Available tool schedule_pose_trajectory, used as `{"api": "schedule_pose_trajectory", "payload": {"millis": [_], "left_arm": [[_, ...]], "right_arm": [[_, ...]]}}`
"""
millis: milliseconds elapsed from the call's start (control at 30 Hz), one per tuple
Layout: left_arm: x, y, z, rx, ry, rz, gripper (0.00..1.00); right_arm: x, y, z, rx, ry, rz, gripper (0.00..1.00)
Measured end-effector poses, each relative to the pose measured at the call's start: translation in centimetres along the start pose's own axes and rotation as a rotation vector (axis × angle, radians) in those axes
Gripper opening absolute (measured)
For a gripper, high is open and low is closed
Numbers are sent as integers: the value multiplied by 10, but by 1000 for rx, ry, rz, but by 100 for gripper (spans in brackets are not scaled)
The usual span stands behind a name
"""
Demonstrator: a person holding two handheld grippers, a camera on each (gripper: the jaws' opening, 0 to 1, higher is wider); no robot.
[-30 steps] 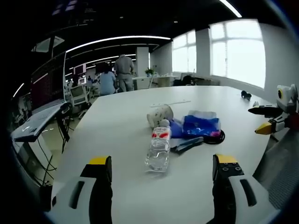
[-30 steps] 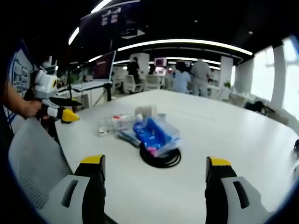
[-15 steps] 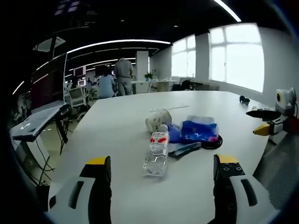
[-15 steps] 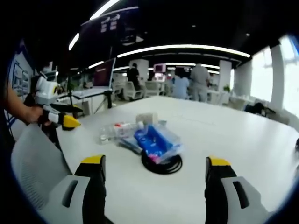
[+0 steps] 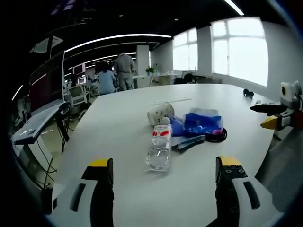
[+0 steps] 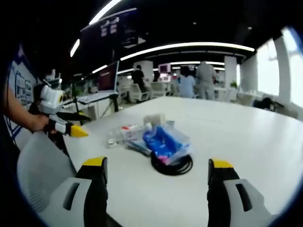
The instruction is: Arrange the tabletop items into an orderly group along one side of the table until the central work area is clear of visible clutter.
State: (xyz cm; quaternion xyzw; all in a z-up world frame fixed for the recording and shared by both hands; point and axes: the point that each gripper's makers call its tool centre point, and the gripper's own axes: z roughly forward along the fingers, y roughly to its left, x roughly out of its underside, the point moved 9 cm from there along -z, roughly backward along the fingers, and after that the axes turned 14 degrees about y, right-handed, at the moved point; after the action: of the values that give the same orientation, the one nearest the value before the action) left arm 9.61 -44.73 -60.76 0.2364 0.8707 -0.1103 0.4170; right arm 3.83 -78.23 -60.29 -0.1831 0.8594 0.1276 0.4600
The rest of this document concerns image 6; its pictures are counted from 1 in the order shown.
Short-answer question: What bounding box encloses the blue plastic pouch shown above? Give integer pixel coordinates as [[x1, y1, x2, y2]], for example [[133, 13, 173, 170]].
[[142, 126, 191, 158]]

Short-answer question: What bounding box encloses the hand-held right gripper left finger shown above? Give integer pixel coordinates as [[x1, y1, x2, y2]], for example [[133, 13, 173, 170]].
[[40, 156, 110, 227]]

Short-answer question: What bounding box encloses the white small box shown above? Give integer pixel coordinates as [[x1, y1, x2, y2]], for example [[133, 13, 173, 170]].
[[143, 113, 168, 129]]

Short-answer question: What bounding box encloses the computer monitor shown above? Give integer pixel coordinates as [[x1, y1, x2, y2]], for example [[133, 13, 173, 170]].
[[97, 61, 120, 92]]

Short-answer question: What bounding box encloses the white mesh chair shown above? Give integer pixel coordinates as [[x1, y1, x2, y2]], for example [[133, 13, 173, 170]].
[[17, 131, 78, 213]]

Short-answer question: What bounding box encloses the hanging dark screen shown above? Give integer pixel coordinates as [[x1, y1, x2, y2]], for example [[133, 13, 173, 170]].
[[79, 8, 139, 66]]

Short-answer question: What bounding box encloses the white table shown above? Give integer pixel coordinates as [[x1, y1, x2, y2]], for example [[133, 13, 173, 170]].
[[63, 96, 303, 227]]

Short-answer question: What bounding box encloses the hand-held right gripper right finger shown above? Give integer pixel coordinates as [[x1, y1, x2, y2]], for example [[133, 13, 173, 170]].
[[206, 157, 280, 227]]

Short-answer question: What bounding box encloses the clear plastic bag with items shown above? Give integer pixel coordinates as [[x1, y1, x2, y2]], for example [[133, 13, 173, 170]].
[[106, 125, 152, 150]]

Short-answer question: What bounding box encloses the person's left hand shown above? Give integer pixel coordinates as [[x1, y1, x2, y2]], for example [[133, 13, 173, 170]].
[[27, 113, 49, 132]]

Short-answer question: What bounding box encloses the black cable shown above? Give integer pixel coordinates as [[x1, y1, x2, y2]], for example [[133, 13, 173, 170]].
[[151, 151, 194, 176]]

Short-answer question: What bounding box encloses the white office chair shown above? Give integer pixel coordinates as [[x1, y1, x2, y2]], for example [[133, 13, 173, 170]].
[[129, 83, 149, 103]]

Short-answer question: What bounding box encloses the white desk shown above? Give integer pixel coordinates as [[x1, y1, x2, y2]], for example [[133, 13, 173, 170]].
[[63, 91, 119, 119]]

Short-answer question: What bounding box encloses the clear zip bag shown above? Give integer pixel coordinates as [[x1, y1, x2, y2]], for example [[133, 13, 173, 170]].
[[127, 120, 193, 165]]

